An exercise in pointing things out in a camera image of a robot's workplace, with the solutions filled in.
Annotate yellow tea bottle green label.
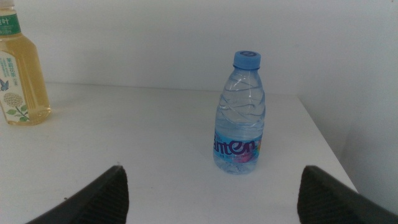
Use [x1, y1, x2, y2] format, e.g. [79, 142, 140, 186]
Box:
[0, 0, 52, 126]

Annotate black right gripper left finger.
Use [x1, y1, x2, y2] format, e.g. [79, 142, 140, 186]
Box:
[26, 164, 130, 224]

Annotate clear water bottle blue cap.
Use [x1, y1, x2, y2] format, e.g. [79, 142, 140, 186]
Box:
[213, 50, 266, 175]

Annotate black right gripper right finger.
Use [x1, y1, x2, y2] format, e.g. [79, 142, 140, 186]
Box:
[297, 164, 398, 224]

